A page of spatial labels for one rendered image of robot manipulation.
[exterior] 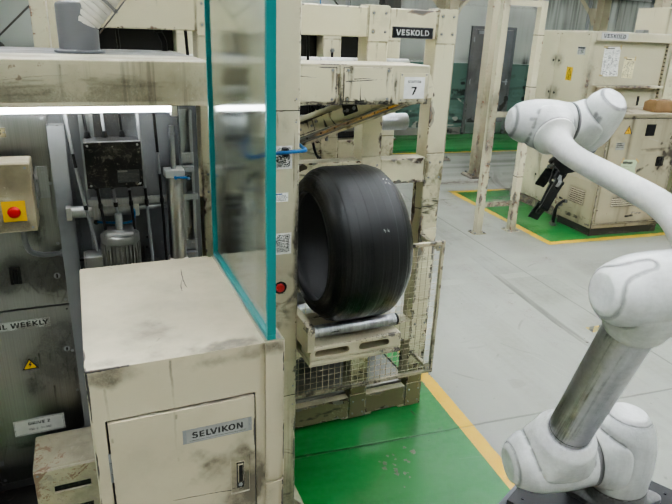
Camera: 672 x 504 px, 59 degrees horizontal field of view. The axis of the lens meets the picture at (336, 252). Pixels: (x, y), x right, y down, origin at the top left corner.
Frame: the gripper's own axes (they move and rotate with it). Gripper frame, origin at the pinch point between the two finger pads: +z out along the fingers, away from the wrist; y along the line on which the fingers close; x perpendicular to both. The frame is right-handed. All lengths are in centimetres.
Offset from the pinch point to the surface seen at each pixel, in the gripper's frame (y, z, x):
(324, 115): -35, 35, -77
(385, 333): 29, 63, -24
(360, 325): 31, 59, -34
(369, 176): -3, 22, -50
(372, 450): 41, 156, -3
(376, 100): -40, 23, -59
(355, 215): 16, 21, -49
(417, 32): -91, 26, -56
